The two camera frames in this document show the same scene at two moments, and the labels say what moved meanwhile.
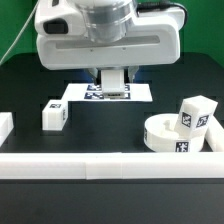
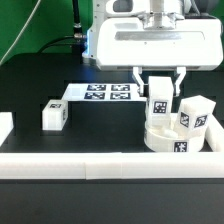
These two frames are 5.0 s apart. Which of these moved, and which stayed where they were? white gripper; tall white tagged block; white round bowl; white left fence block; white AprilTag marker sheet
Moved: tall white tagged block; white gripper
Stayed: white AprilTag marker sheet; white round bowl; white left fence block
